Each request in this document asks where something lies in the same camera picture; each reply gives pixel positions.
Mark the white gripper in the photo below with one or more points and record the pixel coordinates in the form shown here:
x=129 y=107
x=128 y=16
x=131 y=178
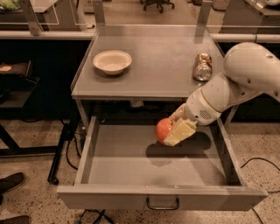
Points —
x=199 y=108

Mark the red apple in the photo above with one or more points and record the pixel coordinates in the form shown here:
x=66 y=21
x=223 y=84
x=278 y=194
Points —
x=163 y=127

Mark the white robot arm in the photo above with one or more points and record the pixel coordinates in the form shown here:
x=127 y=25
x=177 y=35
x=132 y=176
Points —
x=249 y=70

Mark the grey open top drawer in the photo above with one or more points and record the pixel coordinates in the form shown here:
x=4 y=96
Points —
x=121 y=165

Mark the crushed silver can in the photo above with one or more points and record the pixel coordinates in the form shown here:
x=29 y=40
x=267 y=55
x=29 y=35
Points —
x=202 y=68

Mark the white bowl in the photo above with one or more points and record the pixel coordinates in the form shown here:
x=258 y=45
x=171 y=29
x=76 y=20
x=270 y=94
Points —
x=112 y=62

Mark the black office chair base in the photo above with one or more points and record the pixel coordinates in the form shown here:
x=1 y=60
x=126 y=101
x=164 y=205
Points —
x=159 y=3

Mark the dark shoe upper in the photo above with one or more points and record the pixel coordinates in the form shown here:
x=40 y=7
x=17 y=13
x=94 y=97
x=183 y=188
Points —
x=10 y=182

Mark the dark shoe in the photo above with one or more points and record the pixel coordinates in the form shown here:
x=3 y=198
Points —
x=23 y=219
x=10 y=182

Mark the dark shoe lower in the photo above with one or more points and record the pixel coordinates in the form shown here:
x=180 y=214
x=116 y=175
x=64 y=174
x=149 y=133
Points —
x=23 y=219

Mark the black drawer handle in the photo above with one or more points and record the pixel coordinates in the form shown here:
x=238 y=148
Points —
x=162 y=204

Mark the white horizontal rail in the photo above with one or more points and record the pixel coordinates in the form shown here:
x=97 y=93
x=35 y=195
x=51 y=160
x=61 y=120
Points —
x=73 y=35

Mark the black side table frame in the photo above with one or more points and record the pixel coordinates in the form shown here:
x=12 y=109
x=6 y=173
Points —
x=17 y=87

